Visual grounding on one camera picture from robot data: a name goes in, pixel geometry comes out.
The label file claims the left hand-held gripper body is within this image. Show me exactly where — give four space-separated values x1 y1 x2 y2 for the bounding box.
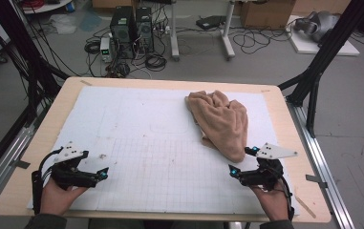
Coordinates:
50 141 99 192

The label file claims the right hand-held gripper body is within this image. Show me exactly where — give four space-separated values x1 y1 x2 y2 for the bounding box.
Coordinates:
242 142 299 192

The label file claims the beige terry towel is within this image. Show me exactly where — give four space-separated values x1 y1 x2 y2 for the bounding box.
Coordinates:
184 90 249 164

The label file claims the person's left hand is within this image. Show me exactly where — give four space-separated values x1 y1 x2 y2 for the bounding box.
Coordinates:
40 177 89 217

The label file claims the person's right hand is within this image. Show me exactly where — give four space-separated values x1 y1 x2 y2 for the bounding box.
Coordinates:
250 182 289 222

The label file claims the grey tape strip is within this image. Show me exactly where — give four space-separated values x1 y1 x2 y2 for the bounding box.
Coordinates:
305 174 329 189
10 159 32 170

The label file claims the thin wooden strip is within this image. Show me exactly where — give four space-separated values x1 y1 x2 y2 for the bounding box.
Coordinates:
293 193 317 219

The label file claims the white power supply unit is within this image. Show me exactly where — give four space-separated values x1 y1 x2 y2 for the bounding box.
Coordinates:
99 36 115 63

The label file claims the white floor board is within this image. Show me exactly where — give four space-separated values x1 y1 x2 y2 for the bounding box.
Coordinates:
286 14 361 57

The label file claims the white table leg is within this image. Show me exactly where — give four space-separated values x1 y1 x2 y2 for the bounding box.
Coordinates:
169 0 182 62
220 0 237 61

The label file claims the large black computer tower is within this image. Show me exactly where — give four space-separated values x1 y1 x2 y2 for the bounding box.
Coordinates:
109 5 137 60

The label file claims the clear plastic bag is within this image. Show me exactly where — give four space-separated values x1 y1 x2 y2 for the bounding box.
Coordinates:
48 13 77 35

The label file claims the flat black device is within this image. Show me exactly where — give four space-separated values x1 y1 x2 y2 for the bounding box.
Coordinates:
195 14 227 31

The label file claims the large cardboard box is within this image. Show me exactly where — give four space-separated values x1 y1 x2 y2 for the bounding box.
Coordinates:
239 0 297 31

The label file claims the slim black computer tower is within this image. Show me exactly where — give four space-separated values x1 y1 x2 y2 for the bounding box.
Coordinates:
134 6 156 53

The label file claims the grey rounded machine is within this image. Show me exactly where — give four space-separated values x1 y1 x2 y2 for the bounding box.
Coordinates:
293 10 342 44

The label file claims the round white table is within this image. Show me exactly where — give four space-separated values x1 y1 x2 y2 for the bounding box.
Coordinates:
21 0 75 15

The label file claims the low cardboard box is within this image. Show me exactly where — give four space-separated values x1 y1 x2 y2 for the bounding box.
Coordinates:
91 0 139 10

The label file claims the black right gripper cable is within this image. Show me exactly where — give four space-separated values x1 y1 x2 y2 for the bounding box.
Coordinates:
273 168 296 221

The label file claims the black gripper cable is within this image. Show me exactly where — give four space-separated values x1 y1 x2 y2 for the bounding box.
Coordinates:
31 147 64 216
273 168 296 221

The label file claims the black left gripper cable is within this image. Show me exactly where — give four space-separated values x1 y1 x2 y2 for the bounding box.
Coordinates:
31 147 64 216

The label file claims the aluminium rail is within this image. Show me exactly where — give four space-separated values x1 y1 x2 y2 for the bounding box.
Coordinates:
0 101 49 218
286 96 357 229

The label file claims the coiled black cable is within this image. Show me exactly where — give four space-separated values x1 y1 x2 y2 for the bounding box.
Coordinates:
83 38 102 55
143 52 168 73

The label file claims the loose black floor cable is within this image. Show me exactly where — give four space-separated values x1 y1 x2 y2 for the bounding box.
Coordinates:
231 26 294 55

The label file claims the black frame stand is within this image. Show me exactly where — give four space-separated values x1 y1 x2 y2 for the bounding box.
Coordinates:
277 0 364 138
0 0 72 129

